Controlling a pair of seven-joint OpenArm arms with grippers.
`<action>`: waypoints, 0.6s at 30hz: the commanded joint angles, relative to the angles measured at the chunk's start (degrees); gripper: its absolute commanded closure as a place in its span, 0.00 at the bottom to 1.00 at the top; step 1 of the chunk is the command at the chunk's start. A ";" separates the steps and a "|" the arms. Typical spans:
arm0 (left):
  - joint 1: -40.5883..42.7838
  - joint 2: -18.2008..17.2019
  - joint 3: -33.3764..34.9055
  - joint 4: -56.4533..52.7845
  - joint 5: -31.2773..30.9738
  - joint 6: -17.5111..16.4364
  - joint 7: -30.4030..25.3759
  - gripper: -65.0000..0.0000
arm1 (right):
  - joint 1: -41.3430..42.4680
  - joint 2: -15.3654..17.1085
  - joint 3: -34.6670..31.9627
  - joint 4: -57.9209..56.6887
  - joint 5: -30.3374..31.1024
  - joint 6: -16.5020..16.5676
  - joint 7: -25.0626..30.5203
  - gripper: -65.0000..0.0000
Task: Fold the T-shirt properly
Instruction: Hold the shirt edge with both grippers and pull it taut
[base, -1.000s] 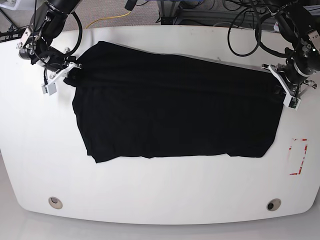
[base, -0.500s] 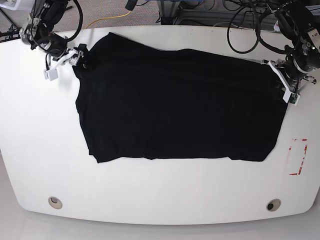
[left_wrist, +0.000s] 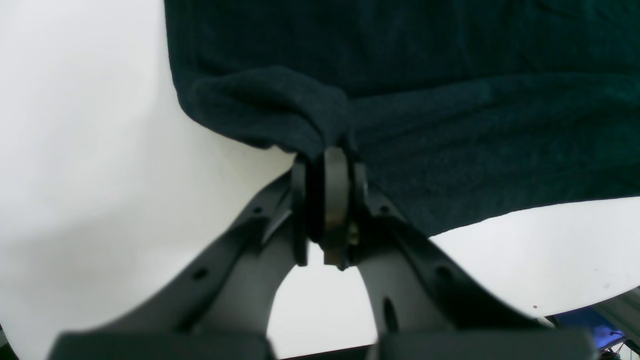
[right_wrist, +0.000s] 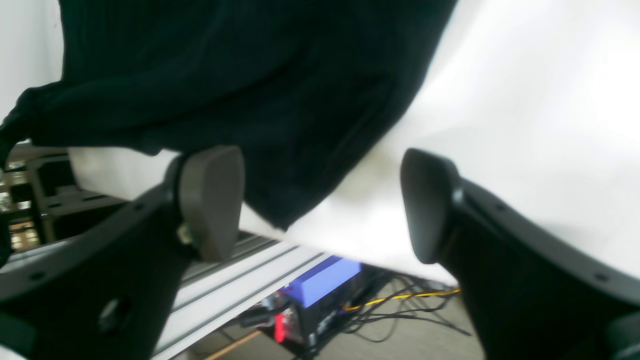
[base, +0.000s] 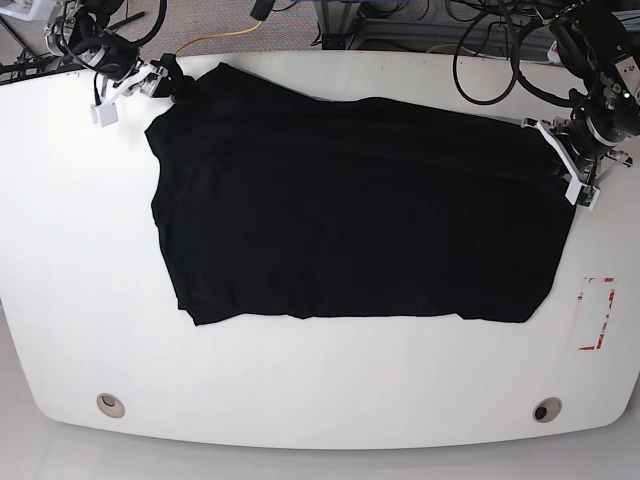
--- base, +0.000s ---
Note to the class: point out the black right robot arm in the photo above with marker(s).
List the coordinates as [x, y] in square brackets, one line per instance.
[79, 31]

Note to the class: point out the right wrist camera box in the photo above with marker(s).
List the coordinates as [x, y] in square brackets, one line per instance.
[104, 114]

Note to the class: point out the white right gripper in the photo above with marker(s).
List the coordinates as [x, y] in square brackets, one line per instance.
[155, 80]

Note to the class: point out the black T-shirt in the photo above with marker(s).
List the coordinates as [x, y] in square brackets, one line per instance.
[271, 202]

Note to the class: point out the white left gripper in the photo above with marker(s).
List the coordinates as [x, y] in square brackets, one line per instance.
[588, 158]

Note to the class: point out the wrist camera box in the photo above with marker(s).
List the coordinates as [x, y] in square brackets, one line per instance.
[582, 195]
[104, 114]

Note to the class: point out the left table grommet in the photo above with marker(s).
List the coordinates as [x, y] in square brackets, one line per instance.
[110, 406]

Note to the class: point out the table grommet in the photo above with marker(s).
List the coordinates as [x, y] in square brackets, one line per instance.
[110, 406]
[547, 410]

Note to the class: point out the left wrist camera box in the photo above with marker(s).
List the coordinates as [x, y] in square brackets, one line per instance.
[582, 195]

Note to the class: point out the right table grommet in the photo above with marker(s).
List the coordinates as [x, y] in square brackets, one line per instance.
[547, 410]

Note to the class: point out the red tape marking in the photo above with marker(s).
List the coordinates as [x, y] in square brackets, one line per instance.
[593, 310]

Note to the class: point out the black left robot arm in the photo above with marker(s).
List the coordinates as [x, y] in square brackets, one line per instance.
[595, 47]

